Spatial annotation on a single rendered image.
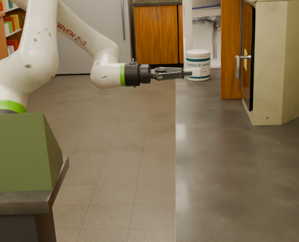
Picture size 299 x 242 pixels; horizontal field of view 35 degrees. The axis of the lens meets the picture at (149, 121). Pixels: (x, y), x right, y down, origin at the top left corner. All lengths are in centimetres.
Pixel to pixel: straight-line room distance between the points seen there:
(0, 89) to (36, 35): 20
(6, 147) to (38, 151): 9
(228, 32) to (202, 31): 103
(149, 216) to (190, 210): 183
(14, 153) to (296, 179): 83
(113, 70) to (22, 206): 68
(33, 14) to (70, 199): 206
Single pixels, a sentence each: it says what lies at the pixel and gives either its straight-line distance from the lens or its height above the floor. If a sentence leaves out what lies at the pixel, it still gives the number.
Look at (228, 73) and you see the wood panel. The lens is 220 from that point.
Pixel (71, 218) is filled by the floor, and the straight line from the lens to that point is 317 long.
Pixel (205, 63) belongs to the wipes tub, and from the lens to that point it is 253.
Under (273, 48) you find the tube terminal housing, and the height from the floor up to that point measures 124.
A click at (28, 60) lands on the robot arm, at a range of 142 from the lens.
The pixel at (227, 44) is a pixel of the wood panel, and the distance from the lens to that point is 217.
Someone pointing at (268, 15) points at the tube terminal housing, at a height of 136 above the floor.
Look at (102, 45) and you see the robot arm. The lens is 191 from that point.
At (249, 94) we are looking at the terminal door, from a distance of 187.
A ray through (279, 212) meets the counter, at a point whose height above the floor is 94.
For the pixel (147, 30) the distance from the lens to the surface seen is 685.
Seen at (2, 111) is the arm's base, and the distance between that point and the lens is 148.
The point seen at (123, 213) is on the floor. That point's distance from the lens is 315.
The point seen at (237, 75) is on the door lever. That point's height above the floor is 113.
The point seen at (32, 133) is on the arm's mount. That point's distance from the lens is 138.
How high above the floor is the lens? 158
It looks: 19 degrees down
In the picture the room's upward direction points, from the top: 3 degrees counter-clockwise
